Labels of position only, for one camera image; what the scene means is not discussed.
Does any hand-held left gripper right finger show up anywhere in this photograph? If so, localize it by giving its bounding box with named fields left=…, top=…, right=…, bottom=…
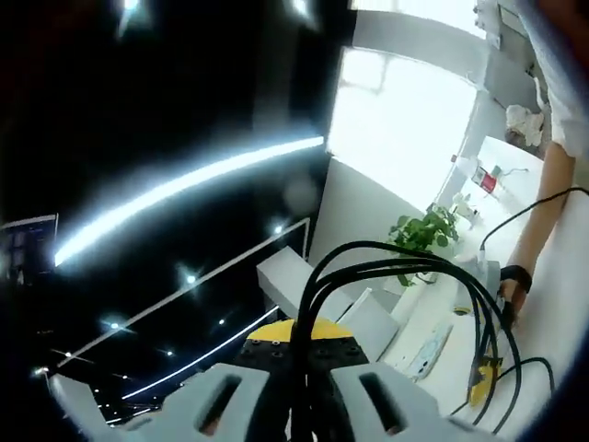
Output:
left=303, top=316, right=487, bottom=442

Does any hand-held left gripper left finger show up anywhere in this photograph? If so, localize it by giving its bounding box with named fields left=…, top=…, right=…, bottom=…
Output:
left=48, top=317, right=301, bottom=442

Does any black data cable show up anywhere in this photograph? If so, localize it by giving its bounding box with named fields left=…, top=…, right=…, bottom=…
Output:
left=284, top=240, right=556, bottom=442

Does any person's right hand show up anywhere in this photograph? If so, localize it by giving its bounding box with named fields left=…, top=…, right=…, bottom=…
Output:
left=498, top=264, right=534, bottom=329

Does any green potted plant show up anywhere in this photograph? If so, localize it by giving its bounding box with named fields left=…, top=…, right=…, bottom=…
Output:
left=389, top=204, right=462, bottom=287

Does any red label plastic bottle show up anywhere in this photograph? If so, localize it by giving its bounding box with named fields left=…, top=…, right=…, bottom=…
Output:
left=452, top=156, right=502, bottom=195

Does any long ceiling light strip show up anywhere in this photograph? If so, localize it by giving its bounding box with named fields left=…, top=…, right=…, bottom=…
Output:
left=53, top=135, right=326, bottom=269

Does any person's white shirt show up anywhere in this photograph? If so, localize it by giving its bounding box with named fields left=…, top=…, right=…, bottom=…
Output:
left=523, top=0, right=589, bottom=158

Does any hanging dark screen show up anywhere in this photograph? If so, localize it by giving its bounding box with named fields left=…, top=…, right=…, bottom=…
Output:
left=0, top=213, right=60, bottom=278

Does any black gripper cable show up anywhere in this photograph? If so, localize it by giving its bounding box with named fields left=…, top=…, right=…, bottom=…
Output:
left=479, top=185, right=589, bottom=253

